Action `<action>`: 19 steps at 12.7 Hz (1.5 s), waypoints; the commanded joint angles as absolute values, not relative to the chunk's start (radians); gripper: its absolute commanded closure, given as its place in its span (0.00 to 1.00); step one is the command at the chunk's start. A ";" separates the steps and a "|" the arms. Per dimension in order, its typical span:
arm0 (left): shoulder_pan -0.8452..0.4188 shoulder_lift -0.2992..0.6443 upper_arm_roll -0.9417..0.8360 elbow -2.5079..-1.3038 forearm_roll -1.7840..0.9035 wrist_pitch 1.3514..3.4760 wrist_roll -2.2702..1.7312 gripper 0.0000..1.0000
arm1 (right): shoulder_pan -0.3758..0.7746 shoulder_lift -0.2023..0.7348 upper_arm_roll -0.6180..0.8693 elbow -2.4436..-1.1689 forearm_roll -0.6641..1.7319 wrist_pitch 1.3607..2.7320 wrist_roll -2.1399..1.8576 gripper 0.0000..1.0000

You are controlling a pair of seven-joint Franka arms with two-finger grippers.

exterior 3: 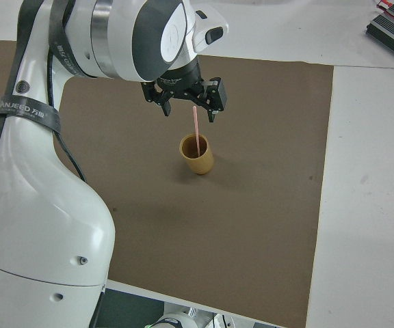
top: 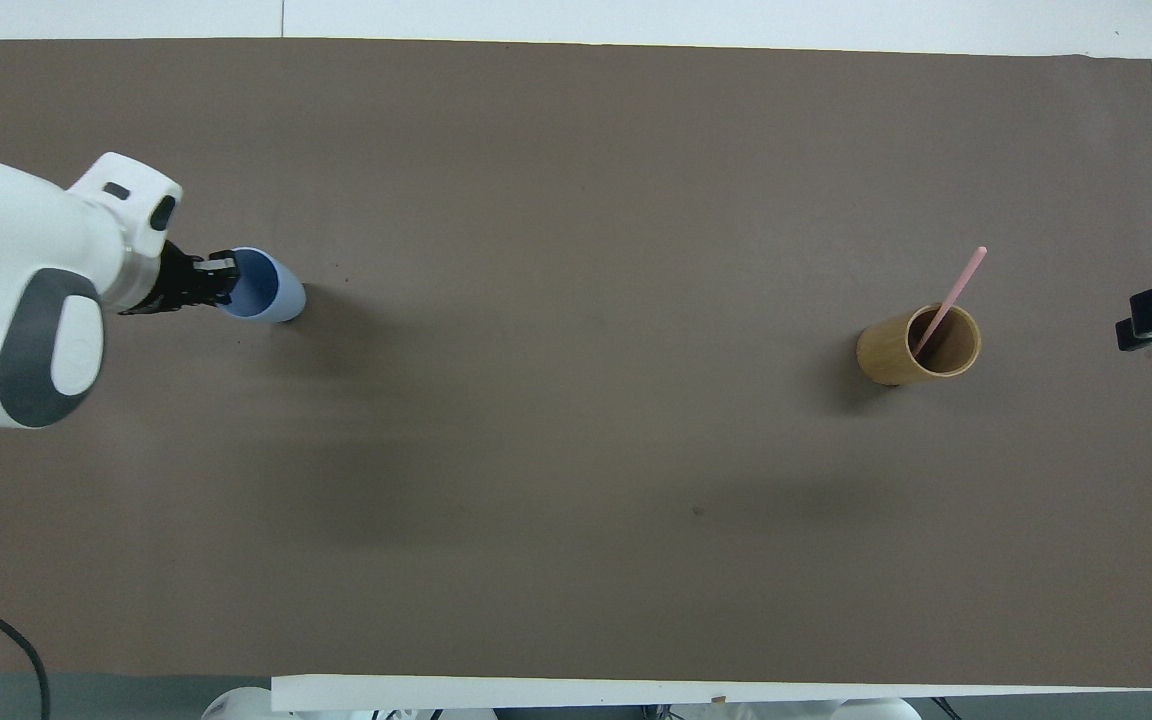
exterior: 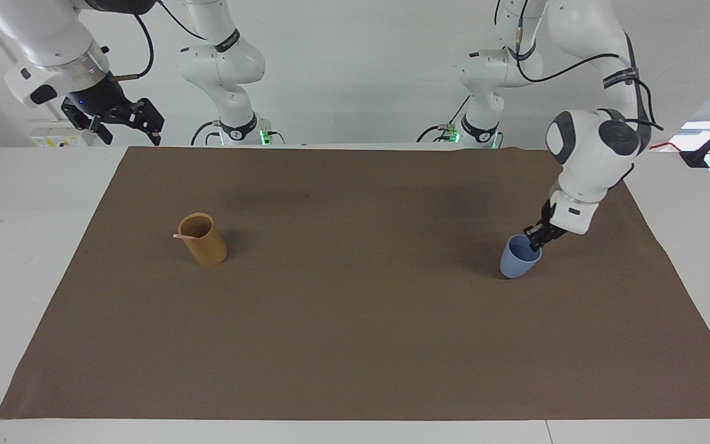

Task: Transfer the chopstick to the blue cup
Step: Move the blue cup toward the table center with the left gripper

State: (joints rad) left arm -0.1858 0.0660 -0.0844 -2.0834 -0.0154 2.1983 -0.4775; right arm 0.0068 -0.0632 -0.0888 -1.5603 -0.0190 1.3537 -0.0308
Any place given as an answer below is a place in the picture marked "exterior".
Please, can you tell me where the ochre cup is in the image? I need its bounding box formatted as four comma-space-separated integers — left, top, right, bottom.
178, 212, 229, 268

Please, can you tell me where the blue cup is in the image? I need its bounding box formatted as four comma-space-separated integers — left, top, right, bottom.
500, 234, 544, 280

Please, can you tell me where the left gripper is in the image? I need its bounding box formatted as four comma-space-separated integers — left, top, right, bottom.
524, 199, 569, 252

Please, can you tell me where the black cable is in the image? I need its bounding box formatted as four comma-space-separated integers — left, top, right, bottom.
511, 17, 622, 84
602, 31, 665, 133
111, 14, 156, 83
190, 120, 222, 147
416, 94, 473, 144

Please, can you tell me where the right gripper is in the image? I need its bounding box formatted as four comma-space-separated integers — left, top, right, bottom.
60, 73, 165, 147

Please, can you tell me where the white power strip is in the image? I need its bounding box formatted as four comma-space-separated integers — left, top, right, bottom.
27, 119, 96, 148

